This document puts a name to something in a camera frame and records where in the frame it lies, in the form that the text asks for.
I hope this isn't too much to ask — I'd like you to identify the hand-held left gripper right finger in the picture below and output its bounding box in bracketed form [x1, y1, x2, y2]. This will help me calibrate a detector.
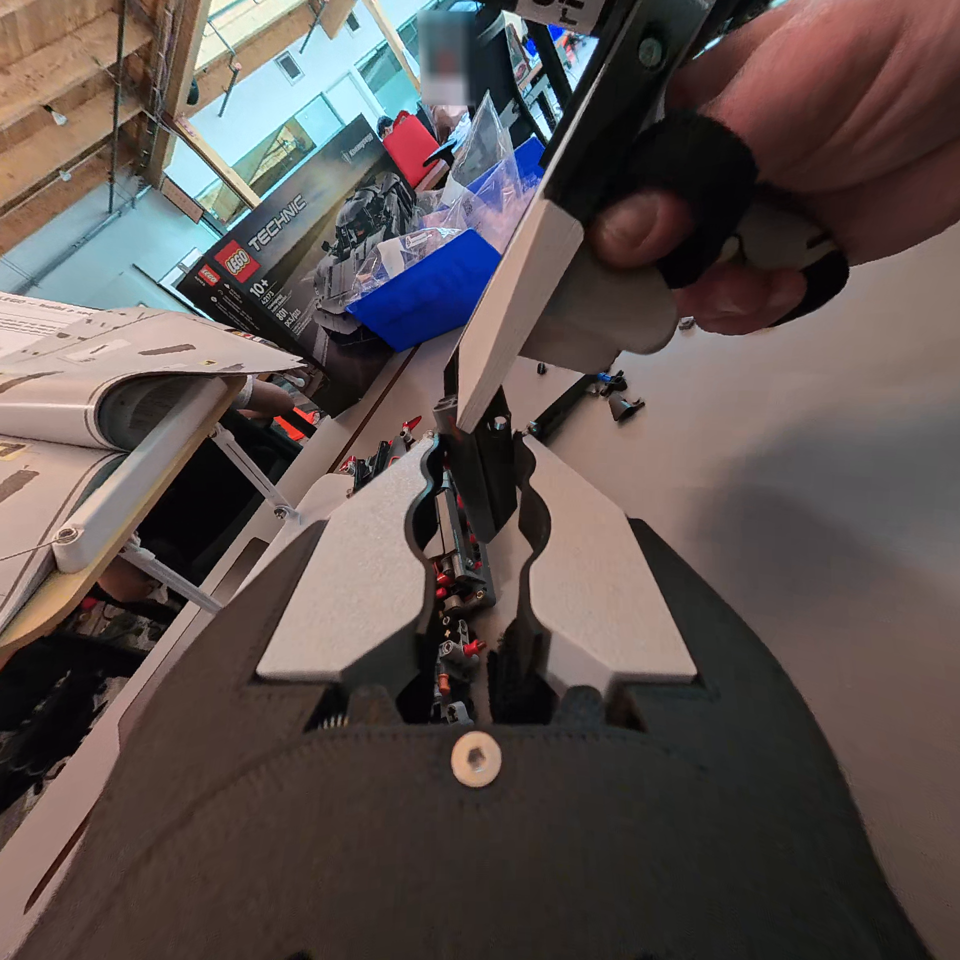
[489, 433, 699, 724]

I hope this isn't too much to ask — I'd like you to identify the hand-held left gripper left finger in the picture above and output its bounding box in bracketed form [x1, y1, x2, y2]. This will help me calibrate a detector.
[257, 435, 442, 697]

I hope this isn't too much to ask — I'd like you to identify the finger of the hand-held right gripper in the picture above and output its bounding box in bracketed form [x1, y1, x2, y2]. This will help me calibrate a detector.
[454, 198, 586, 436]

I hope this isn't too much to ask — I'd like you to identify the lego car model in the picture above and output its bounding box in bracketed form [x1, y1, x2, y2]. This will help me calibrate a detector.
[341, 393, 526, 723]

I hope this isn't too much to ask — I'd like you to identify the long dark grey lego beam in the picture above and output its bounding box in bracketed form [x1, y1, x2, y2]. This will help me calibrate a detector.
[528, 370, 602, 444]

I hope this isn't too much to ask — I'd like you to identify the black lego set box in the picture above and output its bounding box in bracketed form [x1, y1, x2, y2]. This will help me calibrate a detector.
[176, 112, 421, 417]

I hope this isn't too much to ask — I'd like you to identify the lego instruction booklet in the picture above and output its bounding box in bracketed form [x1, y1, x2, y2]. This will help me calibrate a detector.
[0, 292, 310, 624]

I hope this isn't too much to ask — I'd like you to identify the person's right hand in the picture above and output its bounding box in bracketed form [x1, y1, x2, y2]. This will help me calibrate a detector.
[587, 0, 960, 336]

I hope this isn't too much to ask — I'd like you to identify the blue plastic storage bin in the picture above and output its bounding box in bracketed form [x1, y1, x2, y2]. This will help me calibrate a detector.
[345, 135, 549, 354]

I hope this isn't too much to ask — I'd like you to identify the pile of clear plastic bags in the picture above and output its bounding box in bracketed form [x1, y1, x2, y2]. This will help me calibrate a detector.
[352, 90, 543, 295]

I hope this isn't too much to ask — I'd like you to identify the red chair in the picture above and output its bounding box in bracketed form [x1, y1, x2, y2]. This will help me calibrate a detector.
[381, 110, 445, 190]

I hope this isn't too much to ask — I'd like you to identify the white book stand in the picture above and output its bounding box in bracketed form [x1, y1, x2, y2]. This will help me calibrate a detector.
[0, 372, 354, 665]

